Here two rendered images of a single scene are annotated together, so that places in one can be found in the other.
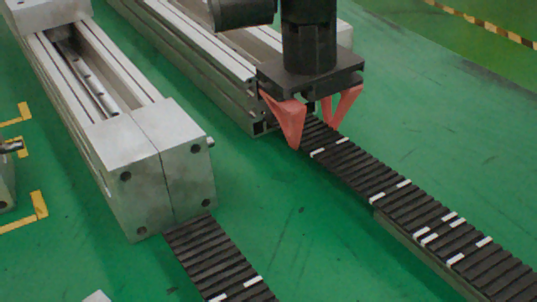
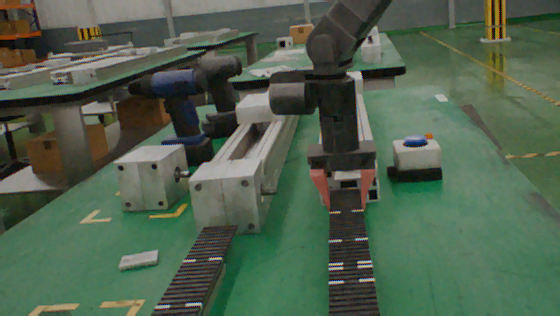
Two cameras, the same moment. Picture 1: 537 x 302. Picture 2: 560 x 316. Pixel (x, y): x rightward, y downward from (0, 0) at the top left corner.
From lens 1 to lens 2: 0.43 m
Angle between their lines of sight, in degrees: 36
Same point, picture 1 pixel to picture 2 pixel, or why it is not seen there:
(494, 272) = (350, 295)
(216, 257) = (213, 244)
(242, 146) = (311, 208)
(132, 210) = (200, 212)
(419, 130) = (437, 225)
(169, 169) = (226, 192)
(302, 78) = (324, 153)
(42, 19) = (252, 116)
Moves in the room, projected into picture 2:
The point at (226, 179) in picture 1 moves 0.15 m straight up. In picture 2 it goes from (281, 221) to (269, 132)
